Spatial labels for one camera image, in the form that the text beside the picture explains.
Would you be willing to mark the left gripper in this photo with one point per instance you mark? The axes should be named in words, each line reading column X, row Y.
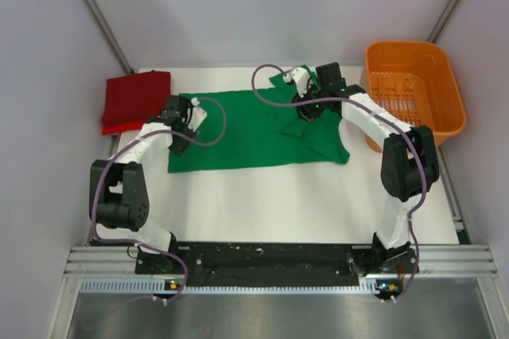
column 179, row 148

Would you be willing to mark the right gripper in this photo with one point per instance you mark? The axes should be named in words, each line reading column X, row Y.
column 308, row 114

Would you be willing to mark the green t shirt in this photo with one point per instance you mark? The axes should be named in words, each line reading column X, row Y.
column 254, row 134

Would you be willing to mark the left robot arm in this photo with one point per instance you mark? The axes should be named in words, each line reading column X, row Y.
column 119, row 199

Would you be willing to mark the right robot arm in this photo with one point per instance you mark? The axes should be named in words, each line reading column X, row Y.
column 409, row 159

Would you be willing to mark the folded red t shirt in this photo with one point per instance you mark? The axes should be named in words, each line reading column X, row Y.
column 131, row 100

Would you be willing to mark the orange plastic basket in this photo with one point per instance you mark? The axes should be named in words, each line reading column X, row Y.
column 415, row 82

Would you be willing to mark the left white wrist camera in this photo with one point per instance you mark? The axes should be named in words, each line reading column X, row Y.
column 196, row 115

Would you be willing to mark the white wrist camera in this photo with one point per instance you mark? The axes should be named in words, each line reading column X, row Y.
column 196, row 115
column 299, row 77

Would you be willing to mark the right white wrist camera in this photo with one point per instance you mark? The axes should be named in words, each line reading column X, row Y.
column 299, row 77

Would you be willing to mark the left corner metal post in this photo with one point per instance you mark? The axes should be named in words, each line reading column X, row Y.
column 107, row 33

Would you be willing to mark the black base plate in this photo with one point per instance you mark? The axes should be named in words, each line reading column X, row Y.
column 271, row 265

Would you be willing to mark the aluminium frame rail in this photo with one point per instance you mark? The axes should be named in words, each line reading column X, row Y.
column 438, row 261

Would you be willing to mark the grey slotted cable duct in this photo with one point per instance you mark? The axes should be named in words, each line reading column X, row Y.
column 167, row 287

